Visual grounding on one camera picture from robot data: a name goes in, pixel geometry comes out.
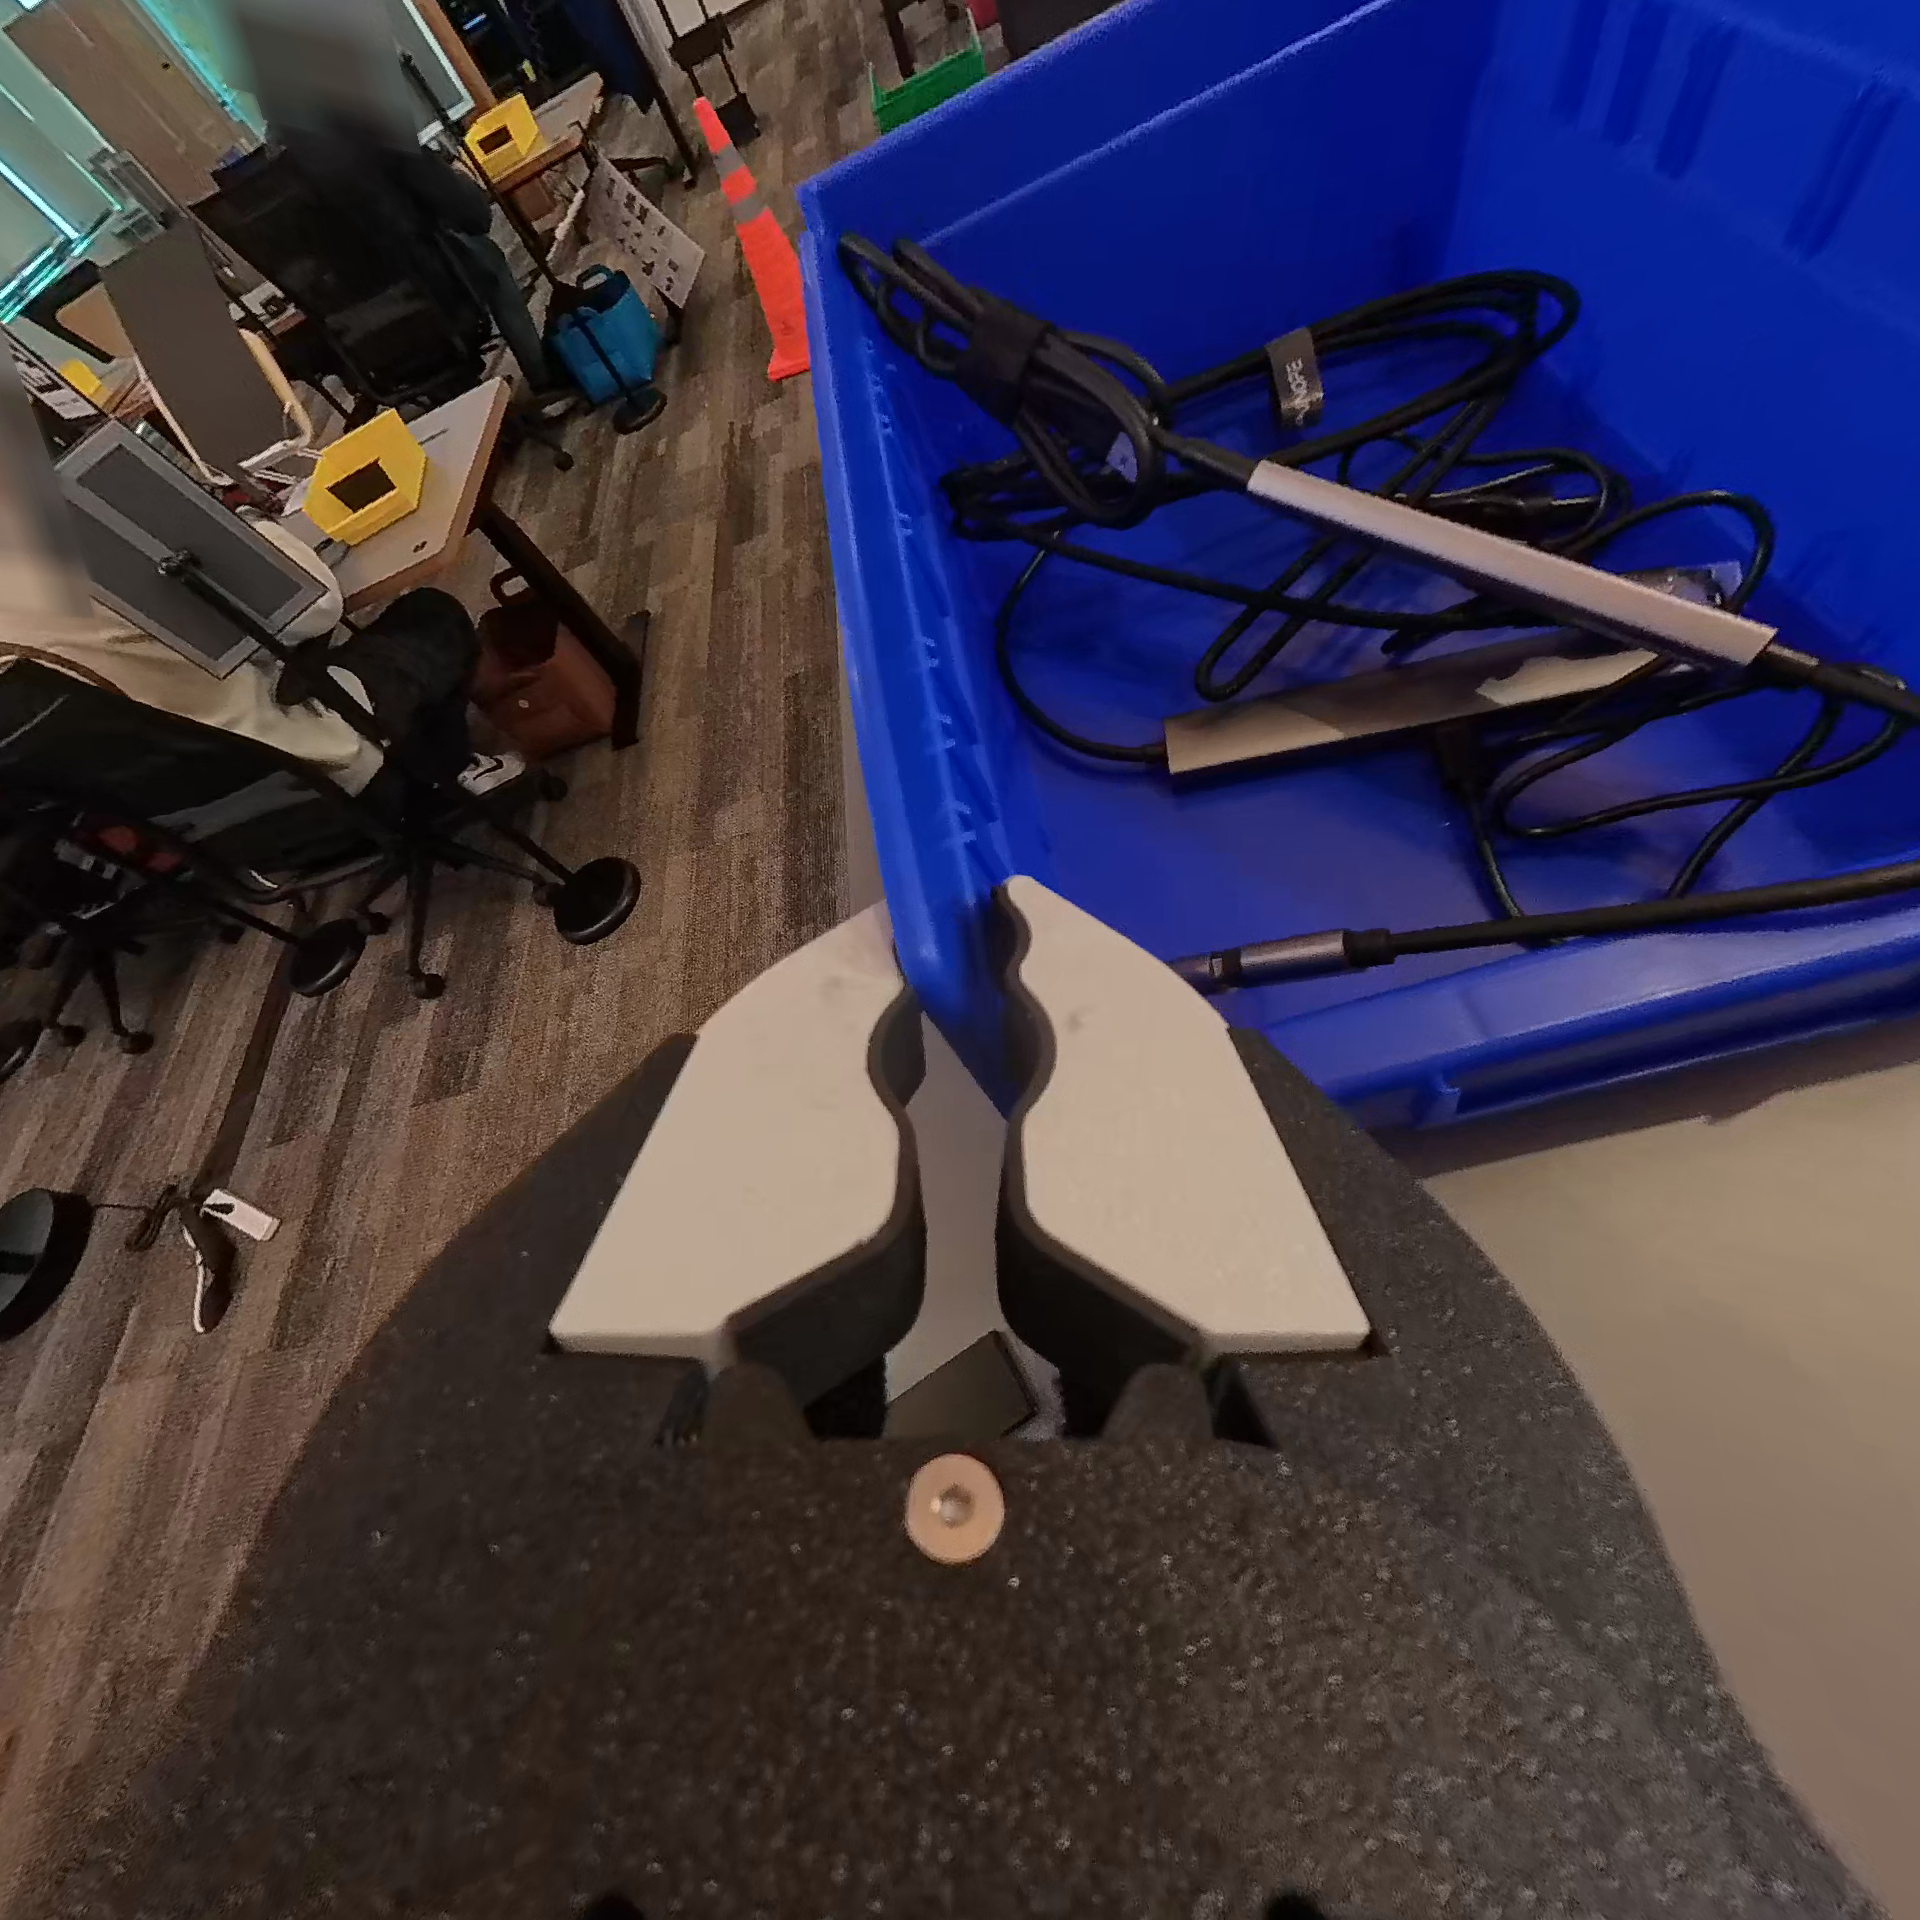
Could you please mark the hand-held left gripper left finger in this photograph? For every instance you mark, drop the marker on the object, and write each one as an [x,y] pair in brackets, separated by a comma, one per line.
[750,1172]

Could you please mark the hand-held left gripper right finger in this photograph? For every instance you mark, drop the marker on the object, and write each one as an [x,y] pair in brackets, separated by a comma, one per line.
[1170,1172]

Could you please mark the blue plastic bin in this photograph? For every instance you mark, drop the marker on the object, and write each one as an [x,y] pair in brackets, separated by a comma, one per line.
[1724,224]

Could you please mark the dark grey usb hub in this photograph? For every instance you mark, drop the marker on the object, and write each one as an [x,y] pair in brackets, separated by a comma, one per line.
[1320,716]

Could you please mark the silver usb hub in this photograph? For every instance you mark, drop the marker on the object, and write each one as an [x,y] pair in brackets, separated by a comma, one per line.
[1500,564]

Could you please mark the brown bag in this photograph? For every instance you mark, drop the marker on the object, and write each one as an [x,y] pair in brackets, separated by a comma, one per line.
[541,691]

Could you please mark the black office chair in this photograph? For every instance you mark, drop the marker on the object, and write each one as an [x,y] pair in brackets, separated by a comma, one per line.
[406,662]

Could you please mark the black round floor base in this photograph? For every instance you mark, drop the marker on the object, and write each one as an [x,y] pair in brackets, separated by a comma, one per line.
[31,1253]

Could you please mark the wooden desk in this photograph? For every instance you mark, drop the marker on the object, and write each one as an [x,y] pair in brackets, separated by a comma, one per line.
[450,480]

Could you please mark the yellow plastic bin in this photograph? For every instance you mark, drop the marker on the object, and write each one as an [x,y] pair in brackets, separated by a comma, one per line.
[517,118]
[394,457]

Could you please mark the blue bag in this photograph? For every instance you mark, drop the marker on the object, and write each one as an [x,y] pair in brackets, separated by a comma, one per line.
[599,339]

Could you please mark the dark framed monitor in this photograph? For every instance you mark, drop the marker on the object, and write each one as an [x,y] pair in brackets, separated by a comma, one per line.
[165,524]

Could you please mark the orange traffic cone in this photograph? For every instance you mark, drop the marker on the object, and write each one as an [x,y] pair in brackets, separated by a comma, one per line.
[773,284]

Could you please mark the white picture sign board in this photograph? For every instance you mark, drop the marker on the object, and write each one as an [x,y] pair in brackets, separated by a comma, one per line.
[652,247]

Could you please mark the grey flat monitor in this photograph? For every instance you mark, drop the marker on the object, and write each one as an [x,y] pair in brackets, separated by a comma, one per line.
[188,331]

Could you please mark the green plastic crate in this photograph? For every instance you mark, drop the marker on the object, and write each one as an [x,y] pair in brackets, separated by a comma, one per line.
[932,92]

